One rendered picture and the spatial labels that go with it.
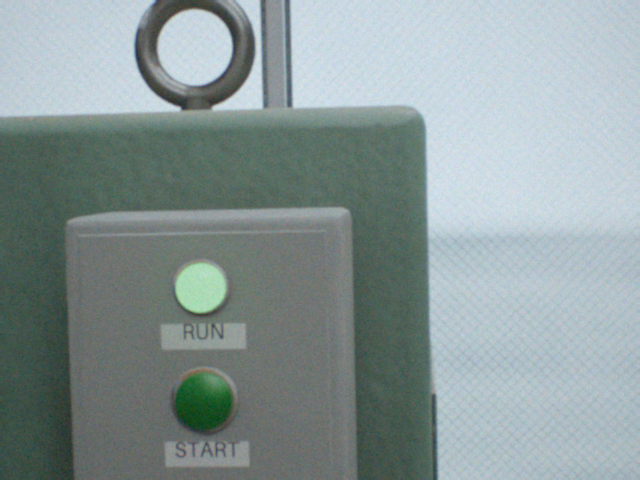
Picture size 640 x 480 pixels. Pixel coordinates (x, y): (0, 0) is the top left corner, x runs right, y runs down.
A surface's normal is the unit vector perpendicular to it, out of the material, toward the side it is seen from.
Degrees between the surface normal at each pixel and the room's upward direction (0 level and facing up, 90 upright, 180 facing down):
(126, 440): 90
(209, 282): 88
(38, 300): 90
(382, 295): 90
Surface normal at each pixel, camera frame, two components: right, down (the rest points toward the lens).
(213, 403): -0.03, 0.07
